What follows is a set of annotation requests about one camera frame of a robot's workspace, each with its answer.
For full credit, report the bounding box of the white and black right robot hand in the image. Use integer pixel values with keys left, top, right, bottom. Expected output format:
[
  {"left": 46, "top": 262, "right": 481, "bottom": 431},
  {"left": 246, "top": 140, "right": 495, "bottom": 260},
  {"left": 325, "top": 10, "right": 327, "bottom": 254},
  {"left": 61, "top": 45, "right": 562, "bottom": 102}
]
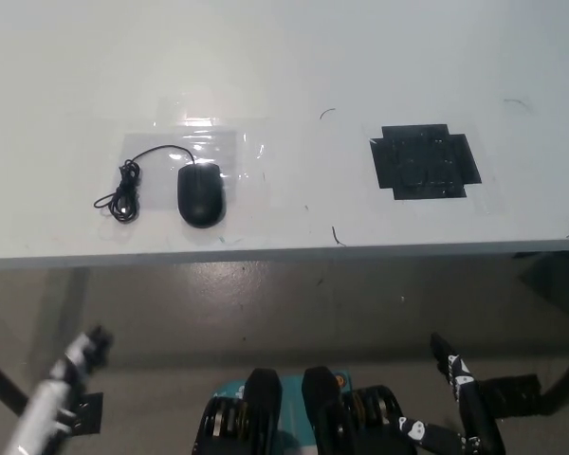
[{"left": 396, "top": 331, "right": 506, "bottom": 455}]

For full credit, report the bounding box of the black and teal robot body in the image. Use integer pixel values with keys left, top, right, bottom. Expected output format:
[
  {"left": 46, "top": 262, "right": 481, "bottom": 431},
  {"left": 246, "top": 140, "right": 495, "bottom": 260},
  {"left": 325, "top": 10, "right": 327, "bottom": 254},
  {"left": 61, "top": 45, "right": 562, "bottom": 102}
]
[{"left": 189, "top": 365, "right": 412, "bottom": 455}]

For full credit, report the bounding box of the clear plastic sheet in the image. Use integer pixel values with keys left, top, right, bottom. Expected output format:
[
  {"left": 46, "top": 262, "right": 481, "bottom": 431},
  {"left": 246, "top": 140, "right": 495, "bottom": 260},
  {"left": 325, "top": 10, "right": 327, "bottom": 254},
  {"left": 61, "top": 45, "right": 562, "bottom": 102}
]
[{"left": 113, "top": 97, "right": 271, "bottom": 217}]

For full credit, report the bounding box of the black tape patch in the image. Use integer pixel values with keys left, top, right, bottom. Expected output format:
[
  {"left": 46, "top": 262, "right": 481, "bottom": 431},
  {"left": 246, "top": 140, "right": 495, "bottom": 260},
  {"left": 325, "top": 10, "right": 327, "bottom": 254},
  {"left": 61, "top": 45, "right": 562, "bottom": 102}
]
[{"left": 369, "top": 123, "right": 483, "bottom": 201}]

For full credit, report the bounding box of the black table leg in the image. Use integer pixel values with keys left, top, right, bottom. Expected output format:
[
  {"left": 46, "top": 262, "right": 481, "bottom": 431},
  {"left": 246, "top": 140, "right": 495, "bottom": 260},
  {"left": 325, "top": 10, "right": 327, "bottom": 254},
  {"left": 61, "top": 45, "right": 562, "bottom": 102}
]
[
  {"left": 540, "top": 326, "right": 569, "bottom": 418},
  {"left": 0, "top": 350, "right": 32, "bottom": 419}
]

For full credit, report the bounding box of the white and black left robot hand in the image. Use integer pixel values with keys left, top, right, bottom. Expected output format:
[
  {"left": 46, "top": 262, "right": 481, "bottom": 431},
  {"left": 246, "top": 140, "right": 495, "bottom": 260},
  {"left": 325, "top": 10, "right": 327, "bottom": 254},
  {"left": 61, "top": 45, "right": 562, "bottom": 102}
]
[{"left": 2, "top": 324, "right": 116, "bottom": 455}]

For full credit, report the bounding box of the black mouse cable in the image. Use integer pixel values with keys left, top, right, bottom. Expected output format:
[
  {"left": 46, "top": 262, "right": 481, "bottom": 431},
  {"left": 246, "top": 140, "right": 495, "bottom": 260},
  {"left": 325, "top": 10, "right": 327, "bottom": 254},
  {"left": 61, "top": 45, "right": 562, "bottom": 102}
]
[{"left": 93, "top": 144, "right": 198, "bottom": 224}]

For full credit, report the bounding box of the dark table frame brace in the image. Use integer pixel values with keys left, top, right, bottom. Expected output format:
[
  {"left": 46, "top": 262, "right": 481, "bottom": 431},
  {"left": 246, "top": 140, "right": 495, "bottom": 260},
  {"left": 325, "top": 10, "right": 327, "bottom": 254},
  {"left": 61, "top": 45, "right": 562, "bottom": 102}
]
[{"left": 516, "top": 250, "right": 569, "bottom": 326}]

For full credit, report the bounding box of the black computer mouse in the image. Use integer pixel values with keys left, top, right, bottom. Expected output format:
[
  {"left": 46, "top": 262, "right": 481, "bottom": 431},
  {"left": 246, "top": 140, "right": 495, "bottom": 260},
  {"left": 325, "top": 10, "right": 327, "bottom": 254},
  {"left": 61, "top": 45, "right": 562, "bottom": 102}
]
[{"left": 176, "top": 163, "right": 228, "bottom": 228}]

